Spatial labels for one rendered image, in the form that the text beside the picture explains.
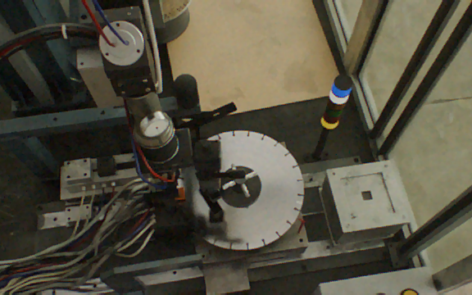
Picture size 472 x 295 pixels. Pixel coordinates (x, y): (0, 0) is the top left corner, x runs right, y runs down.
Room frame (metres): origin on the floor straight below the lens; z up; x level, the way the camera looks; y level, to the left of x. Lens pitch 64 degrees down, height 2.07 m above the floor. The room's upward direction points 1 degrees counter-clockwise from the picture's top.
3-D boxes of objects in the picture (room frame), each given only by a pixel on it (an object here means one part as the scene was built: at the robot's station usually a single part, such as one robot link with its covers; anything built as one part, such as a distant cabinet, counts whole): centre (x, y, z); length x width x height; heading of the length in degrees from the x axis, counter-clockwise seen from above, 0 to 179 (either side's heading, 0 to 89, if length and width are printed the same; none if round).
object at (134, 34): (0.56, 0.18, 1.45); 0.35 x 0.07 x 0.28; 9
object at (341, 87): (0.62, -0.25, 1.14); 0.05 x 0.04 x 0.03; 9
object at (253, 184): (0.44, -0.01, 0.96); 0.11 x 0.11 x 0.03
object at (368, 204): (0.43, -0.35, 0.82); 0.18 x 0.18 x 0.15; 9
